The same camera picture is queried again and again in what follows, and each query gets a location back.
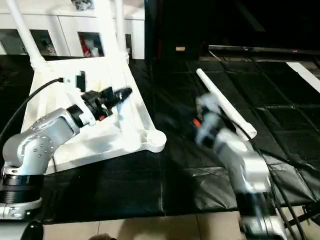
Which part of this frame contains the black bundle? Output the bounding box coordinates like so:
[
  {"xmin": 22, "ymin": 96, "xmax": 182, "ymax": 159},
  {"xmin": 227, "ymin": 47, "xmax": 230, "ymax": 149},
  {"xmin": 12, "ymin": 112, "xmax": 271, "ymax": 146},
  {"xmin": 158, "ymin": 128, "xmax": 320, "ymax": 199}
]
[{"xmin": 72, "ymin": 0, "xmax": 96, "ymax": 11}]

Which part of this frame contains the white plastic table top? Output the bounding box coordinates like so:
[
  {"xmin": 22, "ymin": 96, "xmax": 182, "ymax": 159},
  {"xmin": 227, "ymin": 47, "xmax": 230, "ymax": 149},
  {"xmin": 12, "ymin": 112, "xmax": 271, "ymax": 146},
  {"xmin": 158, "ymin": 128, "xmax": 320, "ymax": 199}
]
[{"xmin": 27, "ymin": 55, "xmax": 167, "ymax": 174}]

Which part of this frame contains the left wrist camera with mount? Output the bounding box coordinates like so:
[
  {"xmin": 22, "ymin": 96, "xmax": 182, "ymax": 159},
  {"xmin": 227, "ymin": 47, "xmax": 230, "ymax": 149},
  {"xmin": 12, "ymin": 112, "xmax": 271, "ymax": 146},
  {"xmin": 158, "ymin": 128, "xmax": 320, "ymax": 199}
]
[{"xmin": 62, "ymin": 71, "xmax": 89, "ymax": 94}]

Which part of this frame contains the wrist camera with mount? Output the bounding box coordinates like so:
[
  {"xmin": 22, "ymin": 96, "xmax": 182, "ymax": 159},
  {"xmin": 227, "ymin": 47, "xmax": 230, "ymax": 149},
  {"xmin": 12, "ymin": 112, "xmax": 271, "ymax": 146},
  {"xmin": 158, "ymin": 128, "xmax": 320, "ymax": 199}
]
[
  {"xmin": 62, "ymin": 71, "xmax": 89, "ymax": 94},
  {"xmin": 196, "ymin": 94, "xmax": 222, "ymax": 123}
]

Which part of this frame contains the white cabinet with glass doors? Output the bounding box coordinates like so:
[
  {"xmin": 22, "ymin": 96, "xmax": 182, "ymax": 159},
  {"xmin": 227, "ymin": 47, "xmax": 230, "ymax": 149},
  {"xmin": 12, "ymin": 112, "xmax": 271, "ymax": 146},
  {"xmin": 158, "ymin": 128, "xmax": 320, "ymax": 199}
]
[{"xmin": 0, "ymin": 0, "xmax": 147, "ymax": 61}]

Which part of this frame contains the red bottle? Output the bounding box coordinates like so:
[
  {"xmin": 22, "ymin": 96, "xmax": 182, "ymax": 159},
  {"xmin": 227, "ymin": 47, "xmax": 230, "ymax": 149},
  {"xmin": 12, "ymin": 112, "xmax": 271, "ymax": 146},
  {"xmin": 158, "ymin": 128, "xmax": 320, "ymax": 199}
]
[{"xmin": 80, "ymin": 41, "xmax": 90, "ymax": 57}]

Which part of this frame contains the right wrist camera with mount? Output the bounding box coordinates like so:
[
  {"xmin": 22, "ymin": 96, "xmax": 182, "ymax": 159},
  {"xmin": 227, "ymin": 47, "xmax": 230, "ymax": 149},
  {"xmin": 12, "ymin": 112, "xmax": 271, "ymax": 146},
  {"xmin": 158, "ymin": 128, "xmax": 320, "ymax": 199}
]
[{"xmin": 196, "ymin": 94, "xmax": 222, "ymax": 123}]

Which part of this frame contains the black flat bar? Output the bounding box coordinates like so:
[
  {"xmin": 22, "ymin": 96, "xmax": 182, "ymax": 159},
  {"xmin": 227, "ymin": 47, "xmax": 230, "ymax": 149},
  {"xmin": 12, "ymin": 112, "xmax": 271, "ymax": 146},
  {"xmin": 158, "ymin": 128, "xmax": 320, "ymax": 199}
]
[{"xmin": 207, "ymin": 45, "xmax": 320, "ymax": 54}]

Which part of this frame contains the black work mat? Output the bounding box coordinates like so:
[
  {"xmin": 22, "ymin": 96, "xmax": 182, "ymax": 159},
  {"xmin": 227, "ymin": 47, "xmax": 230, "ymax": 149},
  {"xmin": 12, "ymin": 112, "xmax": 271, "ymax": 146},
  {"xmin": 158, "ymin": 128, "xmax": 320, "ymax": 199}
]
[{"xmin": 0, "ymin": 54, "xmax": 320, "ymax": 225}]

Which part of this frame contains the white board strip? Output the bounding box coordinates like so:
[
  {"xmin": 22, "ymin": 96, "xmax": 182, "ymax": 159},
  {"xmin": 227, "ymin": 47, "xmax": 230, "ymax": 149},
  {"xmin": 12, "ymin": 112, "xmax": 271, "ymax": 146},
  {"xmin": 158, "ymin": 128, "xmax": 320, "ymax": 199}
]
[{"xmin": 287, "ymin": 62, "xmax": 320, "ymax": 94}]

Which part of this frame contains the white plastic table leg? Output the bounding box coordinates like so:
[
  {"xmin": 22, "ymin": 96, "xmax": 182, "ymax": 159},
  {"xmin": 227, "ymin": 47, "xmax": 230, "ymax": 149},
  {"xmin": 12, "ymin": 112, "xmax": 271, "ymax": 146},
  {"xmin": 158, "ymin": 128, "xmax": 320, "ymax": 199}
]
[
  {"xmin": 115, "ymin": 0, "xmax": 130, "ymax": 62},
  {"xmin": 196, "ymin": 69, "xmax": 258, "ymax": 141},
  {"xmin": 5, "ymin": 0, "xmax": 47, "ymax": 70},
  {"xmin": 95, "ymin": 0, "xmax": 140, "ymax": 137}
]

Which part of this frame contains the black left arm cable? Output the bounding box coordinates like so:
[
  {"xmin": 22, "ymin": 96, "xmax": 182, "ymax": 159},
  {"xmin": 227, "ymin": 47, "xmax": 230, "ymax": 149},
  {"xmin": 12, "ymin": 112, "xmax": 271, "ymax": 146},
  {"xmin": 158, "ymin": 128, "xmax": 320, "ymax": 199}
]
[{"xmin": 0, "ymin": 77, "xmax": 67, "ymax": 142}]

